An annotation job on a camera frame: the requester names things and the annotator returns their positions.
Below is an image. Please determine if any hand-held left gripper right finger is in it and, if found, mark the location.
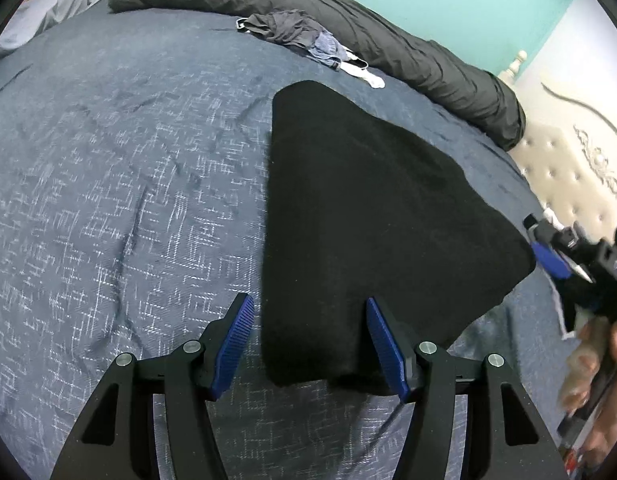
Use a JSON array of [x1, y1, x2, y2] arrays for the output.
[[365, 296, 569, 480]]

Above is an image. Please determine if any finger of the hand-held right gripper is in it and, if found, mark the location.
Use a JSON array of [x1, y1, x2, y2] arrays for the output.
[[529, 241, 573, 282], [522, 213, 571, 253]]

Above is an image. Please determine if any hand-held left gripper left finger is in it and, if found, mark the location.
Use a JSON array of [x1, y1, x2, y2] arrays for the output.
[[48, 292, 256, 480]]

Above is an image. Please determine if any black garment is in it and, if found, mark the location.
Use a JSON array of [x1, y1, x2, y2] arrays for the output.
[[262, 80, 536, 388]]

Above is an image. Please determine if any person's right hand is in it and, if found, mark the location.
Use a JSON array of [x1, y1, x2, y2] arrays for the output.
[[558, 317, 617, 467]]

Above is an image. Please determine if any beige tufted headboard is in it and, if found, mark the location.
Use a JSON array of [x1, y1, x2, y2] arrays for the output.
[[498, 2, 617, 251]]

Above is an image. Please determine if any bed with blue cover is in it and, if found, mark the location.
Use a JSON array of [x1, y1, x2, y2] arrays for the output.
[[0, 0, 574, 480]]

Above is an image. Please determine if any dark grey rolled comforter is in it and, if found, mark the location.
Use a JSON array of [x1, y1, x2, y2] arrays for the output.
[[108, 0, 526, 152]]

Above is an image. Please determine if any white sock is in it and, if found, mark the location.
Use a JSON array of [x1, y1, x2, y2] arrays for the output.
[[341, 57, 386, 90]]

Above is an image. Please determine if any blue crumpled garment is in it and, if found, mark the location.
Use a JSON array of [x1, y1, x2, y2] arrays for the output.
[[306, 30, 349, 71]]

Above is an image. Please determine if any dark grey crumpled garment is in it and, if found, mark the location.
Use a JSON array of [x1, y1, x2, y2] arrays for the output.
[[237, 10, 324, 45]]

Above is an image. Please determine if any light grey blanket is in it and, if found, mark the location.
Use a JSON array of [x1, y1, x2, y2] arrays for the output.
[[0, 0, 94, 56]]

